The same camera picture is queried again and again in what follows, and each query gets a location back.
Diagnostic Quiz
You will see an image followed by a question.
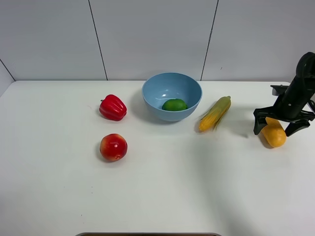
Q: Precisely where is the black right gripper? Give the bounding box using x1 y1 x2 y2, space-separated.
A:
253 77 315 137

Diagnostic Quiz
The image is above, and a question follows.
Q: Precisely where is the yellow mango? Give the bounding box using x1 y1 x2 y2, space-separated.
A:
261 117 286 148

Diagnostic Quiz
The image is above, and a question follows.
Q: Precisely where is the green lime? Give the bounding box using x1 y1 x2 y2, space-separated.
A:
162 99 188 112

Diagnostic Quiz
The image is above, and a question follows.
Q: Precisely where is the red pomegranate fruit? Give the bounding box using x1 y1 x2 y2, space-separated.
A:
99 134 127 162

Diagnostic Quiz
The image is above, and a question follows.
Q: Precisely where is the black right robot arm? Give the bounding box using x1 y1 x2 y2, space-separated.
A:
253 52 315 137

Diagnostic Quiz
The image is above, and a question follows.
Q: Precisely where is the blue plastic bowl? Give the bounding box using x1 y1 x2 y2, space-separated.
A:
142 73 202 122

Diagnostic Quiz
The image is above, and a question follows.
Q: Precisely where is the yellow corn cob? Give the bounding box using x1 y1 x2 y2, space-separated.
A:
198 96 231 132

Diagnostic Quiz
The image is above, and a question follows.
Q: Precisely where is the red bell pepper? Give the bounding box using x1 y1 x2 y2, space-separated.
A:
99 94 127 121

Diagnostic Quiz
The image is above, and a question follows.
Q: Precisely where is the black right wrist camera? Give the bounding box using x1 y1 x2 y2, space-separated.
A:
270 85 288 96

